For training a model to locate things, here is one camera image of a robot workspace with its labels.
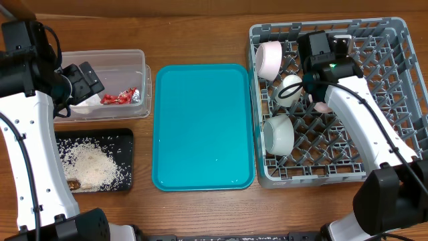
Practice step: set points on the teal plastic tray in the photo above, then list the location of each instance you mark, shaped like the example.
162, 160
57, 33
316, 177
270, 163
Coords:
202, 130

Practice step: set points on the white paper cup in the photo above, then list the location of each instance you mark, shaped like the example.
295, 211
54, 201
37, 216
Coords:
288, 80

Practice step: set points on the pink small bowl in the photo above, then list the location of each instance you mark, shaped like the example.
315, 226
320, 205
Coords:
268, 59

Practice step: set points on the clear plastic bin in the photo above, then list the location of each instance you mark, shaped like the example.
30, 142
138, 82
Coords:
118, 71

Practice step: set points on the grey dishwasher rack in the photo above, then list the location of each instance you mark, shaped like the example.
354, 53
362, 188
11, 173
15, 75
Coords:
323, 150

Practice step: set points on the red snack wrapper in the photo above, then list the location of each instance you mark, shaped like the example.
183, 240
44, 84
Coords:
129, 96

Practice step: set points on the white tissue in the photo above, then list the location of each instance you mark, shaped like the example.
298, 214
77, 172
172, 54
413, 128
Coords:
86, 106

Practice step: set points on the pink plate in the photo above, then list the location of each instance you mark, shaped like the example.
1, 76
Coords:
320, 106

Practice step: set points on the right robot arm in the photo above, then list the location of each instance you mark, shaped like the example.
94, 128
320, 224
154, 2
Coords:
394, 193

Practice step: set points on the rice pile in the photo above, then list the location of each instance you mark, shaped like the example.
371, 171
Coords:
94, 165

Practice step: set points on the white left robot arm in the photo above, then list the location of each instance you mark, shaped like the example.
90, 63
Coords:
35, 88

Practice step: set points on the metal bowl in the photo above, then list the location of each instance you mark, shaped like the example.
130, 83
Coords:
278, 135

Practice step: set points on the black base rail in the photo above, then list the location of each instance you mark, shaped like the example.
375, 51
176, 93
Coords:
291, 236

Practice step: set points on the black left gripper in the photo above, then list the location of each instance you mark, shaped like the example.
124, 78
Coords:
83, 90

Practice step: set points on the brown food piece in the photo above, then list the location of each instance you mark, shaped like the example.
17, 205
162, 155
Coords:
73, 184

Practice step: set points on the black tray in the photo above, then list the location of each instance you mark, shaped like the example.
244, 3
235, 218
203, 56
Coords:
122, 139

